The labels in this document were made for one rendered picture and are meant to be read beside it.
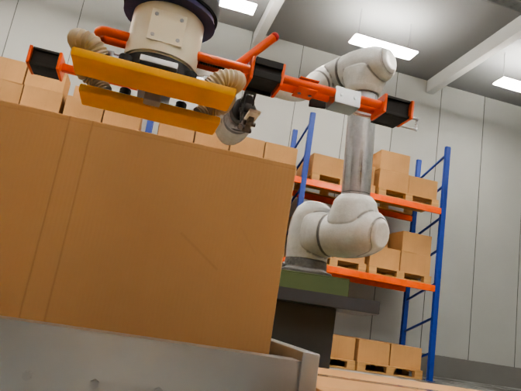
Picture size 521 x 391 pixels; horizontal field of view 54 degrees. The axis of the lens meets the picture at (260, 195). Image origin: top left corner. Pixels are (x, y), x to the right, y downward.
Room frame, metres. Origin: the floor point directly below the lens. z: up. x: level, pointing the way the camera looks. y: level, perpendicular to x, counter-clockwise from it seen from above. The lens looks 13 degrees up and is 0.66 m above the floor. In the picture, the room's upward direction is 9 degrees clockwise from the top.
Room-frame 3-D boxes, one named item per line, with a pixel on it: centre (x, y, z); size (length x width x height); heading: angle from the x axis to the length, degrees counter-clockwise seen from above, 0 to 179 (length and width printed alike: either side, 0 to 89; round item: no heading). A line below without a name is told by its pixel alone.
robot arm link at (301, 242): (1.89, -0.21, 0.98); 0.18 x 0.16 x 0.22; 41
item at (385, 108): (1.25, -0.30, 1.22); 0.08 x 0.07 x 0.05; 103
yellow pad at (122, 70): (1.03, 0.26, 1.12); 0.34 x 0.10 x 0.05; 103
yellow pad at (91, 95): (1.22, 0.30, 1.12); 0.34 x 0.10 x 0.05; 103
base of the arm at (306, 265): (1.90, -0.18, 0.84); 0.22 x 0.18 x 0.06; 88
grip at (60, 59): (1.31, 0.63, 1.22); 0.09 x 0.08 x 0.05; 13
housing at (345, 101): (1.23, -0.17, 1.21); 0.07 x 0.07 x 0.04; 13
